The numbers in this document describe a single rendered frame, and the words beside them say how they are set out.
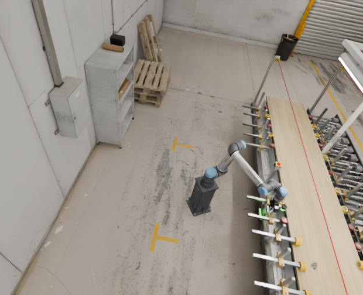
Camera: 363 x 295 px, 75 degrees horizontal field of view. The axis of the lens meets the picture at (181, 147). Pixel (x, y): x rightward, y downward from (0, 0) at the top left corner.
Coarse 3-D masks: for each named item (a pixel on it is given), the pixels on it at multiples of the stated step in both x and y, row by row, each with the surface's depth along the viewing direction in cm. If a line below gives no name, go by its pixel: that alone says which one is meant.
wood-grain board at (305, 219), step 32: (288, 128) 392; (288, 160) 339; (320, 160) 348; (288, 192) 298; (320, 192) 306; (288, 224) 267; (320, 224) 272; (320, 256) 245; (352, 256) 250; (320, 288) 224; (352, 288) 228
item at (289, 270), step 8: (264, 120) 443; (272, 136) 383; (272, 152) 367; (272, 160) 360; (272, 168) 354; (280, 216) 294; (288, 232) 267; (288, 256) 256; (288, 272) 250; (296, 280) 232; (288, 288) 243; (296, 288) 229
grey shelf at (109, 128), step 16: (128, 48) 368; (96, 64) 321; (112, 64) 327; (128, 64) 392; (96, 80) 334; (112, 80) 330; (96, 96) 353; (112, 96) 349; (128, 96) 453; (96, 112) 376; (112, 112) 371; (128, 112) 481; (96, 128) 401; (112, 128) 396
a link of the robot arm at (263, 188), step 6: (234, 144) 266; (228, 150) 265; (234, 150) 260; (234, 156) 260; (240, 156) 258; (240, 162) 255; (246, 162) 255; (246, 168) 251; (252, 174) 247; (252, 180) 247; (258, 180) 243; (258, 186) 242; (264, 186) 239; (270, 186) 240; (264, 192) 237
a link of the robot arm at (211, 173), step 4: (208, 168) 311; (212, 168) 312; (208, 172) 307; (212, 172) 307; (216, 172) 308; (204, 176) 313; (208, 176) 306; (212, 176) 305; (216, 176) 312; (204, 180) 316; (208, 180) 311; (212, 180) 313
